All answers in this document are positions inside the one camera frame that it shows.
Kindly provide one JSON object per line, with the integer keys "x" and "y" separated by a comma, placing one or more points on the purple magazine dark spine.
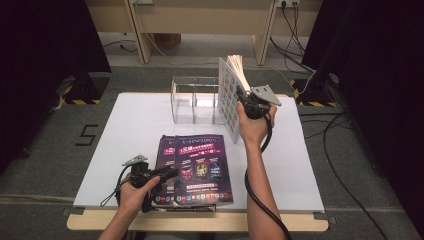
{"x": 165, "y": 153}

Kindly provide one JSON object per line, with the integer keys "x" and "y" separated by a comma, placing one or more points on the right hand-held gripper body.
{"x": 258, "y": 103}

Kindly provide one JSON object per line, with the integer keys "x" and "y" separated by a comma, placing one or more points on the white wall socket with plugs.
{"x": 288, "y": 2}

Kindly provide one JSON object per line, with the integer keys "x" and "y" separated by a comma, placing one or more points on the grey table corner bracket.
{"x": 325, "y": 218}
{"x": 73, "y": 211}

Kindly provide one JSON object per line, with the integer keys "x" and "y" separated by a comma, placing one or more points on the black curtain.
{"x": 383, "y": 83}
{"x": 40, "y": 66}

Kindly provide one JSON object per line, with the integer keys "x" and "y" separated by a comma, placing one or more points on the person's right hand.
{"x": 255, "y": 130}

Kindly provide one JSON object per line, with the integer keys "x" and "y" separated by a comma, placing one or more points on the purple magazine white spine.
{"x": 203, "y": 166}

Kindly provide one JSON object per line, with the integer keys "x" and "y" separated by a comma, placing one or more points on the black stand base hazard tape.
{"x": 86, "y": 88}
{"x": 313, "y": 90}

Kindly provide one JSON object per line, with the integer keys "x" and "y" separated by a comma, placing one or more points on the white magazine with picture grid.
{"x": 228, "y": 100}

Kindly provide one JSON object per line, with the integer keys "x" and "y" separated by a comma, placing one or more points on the clear acrylic file rack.
{"x": 186, "y": 113}

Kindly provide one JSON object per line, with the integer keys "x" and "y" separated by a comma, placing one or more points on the person's left hand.
{"x": 133, "y": 198}

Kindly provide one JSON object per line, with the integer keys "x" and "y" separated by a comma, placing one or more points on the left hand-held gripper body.
{"x": 140, "y": 173}

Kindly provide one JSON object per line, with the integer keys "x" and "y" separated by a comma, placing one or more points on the beige wooden desk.
{"x": 200, "y": 16}

